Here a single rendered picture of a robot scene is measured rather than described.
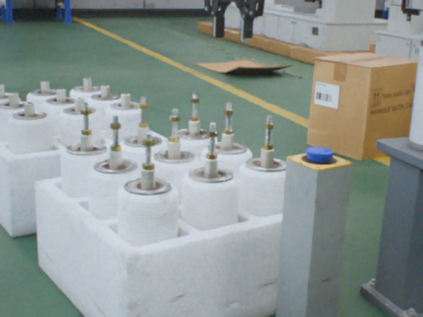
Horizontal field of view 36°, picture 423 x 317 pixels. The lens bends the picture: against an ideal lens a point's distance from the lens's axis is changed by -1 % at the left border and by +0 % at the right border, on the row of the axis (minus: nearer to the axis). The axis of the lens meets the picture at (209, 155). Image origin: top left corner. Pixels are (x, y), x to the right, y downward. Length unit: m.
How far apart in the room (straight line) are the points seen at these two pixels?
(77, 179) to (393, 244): 0.57
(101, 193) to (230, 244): 0.23
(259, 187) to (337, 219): 0.18
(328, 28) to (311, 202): 3.27
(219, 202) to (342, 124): 1.15
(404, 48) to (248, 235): 2.58
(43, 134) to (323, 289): 0.73
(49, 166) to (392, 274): 0.75
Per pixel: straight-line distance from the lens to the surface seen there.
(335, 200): 0.97
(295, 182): 0.97
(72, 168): 1.19
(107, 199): 1.09
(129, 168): 1.10
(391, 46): 3.63
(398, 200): 1.16
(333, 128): 2.17
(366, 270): 1.37
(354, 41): 4.30
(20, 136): 1.46
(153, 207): 0.98
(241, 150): 1.22
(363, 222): 1.61
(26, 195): 1.46
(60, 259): 1.21
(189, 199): 1.05
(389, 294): 1.22
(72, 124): 1.50
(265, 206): 1.12
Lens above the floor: 0.59
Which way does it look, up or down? 17 degrees down
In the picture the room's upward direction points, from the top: 2 degrees clockwise
